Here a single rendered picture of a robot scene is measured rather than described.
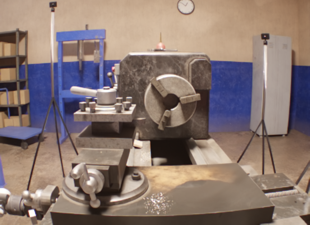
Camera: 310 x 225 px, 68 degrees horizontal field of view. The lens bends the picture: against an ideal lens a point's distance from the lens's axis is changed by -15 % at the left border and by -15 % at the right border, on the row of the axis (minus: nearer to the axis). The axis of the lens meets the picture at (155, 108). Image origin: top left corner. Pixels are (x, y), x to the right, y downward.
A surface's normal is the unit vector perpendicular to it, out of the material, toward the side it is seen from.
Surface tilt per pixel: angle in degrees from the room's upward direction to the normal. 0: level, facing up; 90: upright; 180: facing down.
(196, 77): 90
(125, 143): 90
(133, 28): 90
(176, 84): 90
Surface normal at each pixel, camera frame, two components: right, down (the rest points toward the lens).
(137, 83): 0.04, 0.17
